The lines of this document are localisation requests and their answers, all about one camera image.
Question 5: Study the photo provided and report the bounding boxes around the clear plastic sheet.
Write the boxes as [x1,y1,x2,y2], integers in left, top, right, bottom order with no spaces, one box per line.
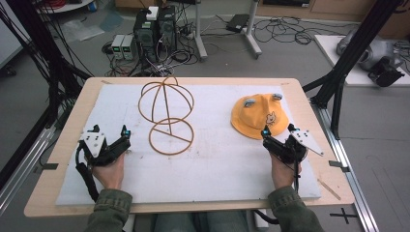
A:
[59,18,105,43]

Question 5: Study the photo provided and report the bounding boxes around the white floor platform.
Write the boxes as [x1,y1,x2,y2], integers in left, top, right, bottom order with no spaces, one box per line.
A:
[313,34,410,87]

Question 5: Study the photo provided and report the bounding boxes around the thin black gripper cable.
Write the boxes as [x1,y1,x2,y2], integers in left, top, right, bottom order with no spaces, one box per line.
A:
[291,154,303,195]

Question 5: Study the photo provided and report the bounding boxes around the tangle of black floor cables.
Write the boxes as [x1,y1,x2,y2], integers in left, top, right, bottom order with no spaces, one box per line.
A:
[252,15,352,46]

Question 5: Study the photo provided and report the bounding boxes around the black metal frame with cables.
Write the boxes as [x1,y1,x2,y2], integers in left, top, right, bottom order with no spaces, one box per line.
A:
[0,0,93,130]

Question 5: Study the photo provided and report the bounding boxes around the white box on tower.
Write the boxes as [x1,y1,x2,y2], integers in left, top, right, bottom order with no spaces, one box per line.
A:
[146,5,160,21]

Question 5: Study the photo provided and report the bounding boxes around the person's left leg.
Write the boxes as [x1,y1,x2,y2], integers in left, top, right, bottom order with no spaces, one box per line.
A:
[152,213,198,232]

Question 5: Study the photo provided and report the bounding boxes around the aluminium rail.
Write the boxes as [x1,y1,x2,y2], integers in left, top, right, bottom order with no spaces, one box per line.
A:
[310,98,380,232]
[0,125,66,216]

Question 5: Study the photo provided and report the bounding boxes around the grey robot shell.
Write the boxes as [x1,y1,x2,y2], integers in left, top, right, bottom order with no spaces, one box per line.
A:
[336,27,395,72]

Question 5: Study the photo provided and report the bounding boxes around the person's leg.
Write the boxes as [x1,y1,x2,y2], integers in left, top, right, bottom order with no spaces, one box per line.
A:
[152,213,198,232]
[202,211,249,232]

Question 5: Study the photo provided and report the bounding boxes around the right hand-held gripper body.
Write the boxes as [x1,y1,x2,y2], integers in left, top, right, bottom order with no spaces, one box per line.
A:
[274,130,324,164]

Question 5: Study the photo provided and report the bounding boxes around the black cable under table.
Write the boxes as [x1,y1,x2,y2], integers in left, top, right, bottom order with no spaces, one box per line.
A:
[252,209,279,225]

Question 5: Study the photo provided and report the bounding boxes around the person's left hand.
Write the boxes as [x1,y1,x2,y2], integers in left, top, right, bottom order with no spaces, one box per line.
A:
[92,153,126,191]

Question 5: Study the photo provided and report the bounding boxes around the yellow bucket hat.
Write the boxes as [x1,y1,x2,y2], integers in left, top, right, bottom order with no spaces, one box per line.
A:
[230,93,290,140]

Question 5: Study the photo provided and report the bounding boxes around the person's right hand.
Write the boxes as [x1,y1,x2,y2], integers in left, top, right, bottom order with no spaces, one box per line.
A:
[270,154,303,190]

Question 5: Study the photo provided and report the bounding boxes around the grey tape piece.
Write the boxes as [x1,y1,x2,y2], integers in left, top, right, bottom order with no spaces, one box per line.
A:
[328,159,351,173]
[33,162,60,175]

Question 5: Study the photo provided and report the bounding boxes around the light wooden table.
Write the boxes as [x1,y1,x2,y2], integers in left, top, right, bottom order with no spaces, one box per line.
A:
[23,76,356,218]

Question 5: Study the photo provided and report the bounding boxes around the black device on platform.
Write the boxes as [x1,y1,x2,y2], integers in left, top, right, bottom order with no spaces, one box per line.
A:
[366,56,405,88]

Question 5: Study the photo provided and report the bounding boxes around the person's right leg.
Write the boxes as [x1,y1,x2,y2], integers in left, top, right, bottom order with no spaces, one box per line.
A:
[202,211,249,232]

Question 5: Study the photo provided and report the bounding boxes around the black tape cross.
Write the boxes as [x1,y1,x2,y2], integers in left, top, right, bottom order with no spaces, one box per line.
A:
[329,207,359,225]

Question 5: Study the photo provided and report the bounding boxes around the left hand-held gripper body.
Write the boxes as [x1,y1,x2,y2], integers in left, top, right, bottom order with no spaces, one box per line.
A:
[76,130,121,167]

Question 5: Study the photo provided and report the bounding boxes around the round white table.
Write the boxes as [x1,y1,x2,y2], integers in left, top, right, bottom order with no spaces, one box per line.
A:
[37,0,95,15]

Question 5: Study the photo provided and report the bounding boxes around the grey power supply unit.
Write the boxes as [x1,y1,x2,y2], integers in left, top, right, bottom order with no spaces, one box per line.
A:
[121,34,138,61]
[110,34,126,60]

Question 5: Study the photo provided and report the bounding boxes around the white foam mat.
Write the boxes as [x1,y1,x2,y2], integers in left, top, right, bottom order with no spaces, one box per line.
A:
[55,84,323,207]

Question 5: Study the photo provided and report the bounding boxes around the black computer tower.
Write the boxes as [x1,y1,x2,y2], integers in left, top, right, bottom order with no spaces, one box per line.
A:
[157,6,178,52]
[133,9,159,63]

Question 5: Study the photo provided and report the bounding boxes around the wooden wire hat stand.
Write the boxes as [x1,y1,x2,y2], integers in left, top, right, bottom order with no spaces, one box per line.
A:
[137,75,195,157]

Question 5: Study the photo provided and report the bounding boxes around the white board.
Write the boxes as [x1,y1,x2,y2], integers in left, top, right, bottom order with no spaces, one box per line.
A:
[0,0,32,71]

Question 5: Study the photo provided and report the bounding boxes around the black metal frame post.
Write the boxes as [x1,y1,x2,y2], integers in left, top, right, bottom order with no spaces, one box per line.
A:
[303,0,404,140]

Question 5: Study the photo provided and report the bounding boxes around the flat black box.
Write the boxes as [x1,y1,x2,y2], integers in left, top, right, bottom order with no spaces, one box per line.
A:
[225,14,250,33]

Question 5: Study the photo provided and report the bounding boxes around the thin wooden stick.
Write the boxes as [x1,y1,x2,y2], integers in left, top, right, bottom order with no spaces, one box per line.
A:
[317,178,342,201]

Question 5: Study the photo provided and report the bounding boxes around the grey metal stand leg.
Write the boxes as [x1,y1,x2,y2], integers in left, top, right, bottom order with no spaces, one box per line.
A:
[192,0,209,62]
[243,0,264,60]

